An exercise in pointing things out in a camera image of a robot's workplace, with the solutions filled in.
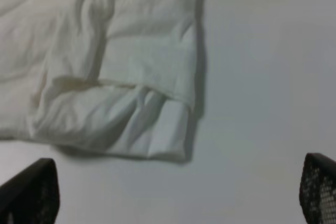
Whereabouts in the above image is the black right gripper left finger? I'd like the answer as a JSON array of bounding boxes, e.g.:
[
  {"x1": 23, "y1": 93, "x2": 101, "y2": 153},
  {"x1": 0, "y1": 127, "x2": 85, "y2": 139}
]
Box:
[{"x1": 1, "y1": 158, "x2": 60, "y2": 223}]

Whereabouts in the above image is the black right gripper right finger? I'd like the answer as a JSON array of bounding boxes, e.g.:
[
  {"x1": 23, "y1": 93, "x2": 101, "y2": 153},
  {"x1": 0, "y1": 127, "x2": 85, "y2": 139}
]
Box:
[{"x1": 299, "y1": 153, "x2": 335, "y2": 223}]

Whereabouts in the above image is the white short sleeve shirt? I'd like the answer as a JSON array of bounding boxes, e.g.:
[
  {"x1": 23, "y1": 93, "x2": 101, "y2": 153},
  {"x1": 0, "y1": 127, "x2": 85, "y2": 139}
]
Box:
[{"x1": 1, "y1": 0, "x2": 197, "y2": 161}]

